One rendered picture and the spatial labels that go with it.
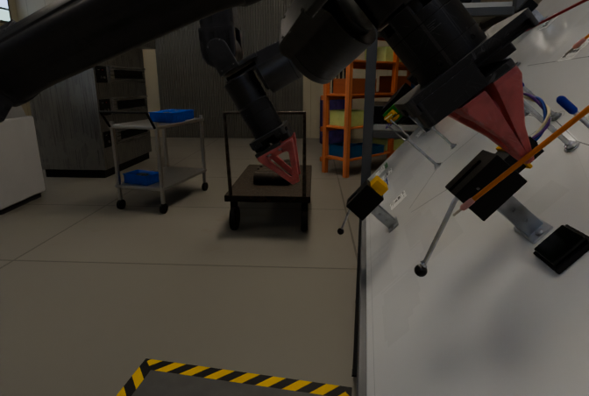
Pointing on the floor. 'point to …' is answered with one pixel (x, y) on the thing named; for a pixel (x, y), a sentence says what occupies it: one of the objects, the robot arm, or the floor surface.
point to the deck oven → (93, 119)
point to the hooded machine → (19, 161)
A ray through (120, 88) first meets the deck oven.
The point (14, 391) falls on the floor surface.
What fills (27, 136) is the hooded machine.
